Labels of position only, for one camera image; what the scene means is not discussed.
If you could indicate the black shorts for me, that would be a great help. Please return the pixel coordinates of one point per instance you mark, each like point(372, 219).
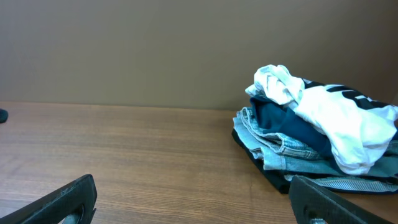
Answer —
point(3, 116)

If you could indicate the white printed t-shirt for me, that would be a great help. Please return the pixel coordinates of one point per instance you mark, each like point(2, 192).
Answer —
point(359, 128)

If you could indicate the grey striped garment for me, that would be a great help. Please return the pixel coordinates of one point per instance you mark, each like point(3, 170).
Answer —
point(357, 184)

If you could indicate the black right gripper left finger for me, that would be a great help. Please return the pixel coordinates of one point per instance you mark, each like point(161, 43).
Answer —
point(72, 203)

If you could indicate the light blue denim jeans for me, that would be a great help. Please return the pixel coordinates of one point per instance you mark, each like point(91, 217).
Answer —
point(277, 151)

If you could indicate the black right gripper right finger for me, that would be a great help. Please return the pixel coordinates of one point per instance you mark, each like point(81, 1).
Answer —
point(312, 203)

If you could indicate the dark blue garment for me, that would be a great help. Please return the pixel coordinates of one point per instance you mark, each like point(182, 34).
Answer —
point(273, 118)

